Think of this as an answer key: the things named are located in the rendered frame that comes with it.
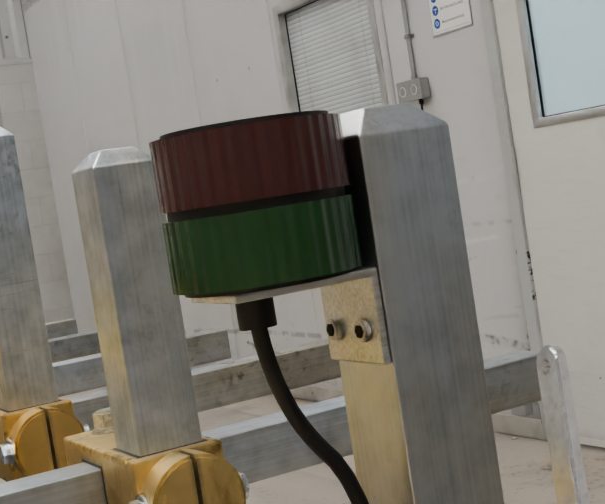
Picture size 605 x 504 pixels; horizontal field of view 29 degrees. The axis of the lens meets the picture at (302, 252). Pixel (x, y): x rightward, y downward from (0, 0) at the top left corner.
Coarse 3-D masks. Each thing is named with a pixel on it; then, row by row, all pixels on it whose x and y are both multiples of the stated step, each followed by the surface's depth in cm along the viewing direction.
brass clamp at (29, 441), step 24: (0, 408) 84; (24, 408) 82; (48, 408) 80; (72, 408) 83; (0, 432) 82; (24, 432) 79; (48, 432) 81; (72, 432) 81; (0, 456) 80; (24, 456) 79; (48, 456) 80
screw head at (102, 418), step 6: (108, 408) 69; (96, 414) 68; (102, 414) 68; (108, 414) 68; (96, 420) 68; (102, 420) 68; (108, 420) 68; (96, 426) 68; (102, 426) 68; (108, 426) 68; (96, 432) 68; (102, 432) 67; (108, 432) 67
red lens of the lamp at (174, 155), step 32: (224, 128) 34; (256, 128) 34; (288, 128) 34; (320, 128) 35; (160, 160) 35; (192, 160) 34; (224, 160) 34; (256, 160) 34; (288, 160) 34; (320, 160) 35; (160, 192) 36; (192, 192) 35; (224, 192) 34; (256, 192) 34; (288, 192) 34
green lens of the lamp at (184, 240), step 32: (192, 224) 35; (224, 224) 34; (256, 224) 34; (288, 224) 34; (320, 224) 35; (352, 224) 36; (192, 256) 35; (224, 256) 34; (256, 256) 34; (288, 256) 34; (320, 256) 35; (352, 256) 36; (192, 288) 35; (224, 288) 34
